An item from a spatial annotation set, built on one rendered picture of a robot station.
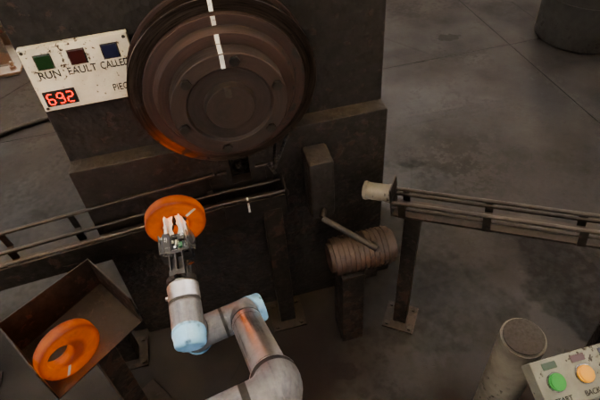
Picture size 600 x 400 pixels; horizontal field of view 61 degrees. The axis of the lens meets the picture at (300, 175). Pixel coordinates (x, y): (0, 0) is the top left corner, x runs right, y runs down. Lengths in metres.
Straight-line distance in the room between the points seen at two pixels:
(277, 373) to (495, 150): 2.14
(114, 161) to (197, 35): 0.53
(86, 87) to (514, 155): 2.14
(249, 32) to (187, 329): 0.68
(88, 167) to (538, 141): 2.27
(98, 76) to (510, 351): 1.30
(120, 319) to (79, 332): 0.15
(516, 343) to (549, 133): 1.74
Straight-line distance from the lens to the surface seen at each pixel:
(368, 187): 1.60
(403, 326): 2.11
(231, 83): 1.21
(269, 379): 0.96
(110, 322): 1.54
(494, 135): 2.99
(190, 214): 1.37
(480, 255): 2.37
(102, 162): 1.58
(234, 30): 1.20
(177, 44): 1.21
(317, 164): 1.52
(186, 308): 1.21
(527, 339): 1.56
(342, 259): 1.64
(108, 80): 1.44
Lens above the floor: 1.82
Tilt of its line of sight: 43 degrees down
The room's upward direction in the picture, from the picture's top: 5 degrees counter-clockwise
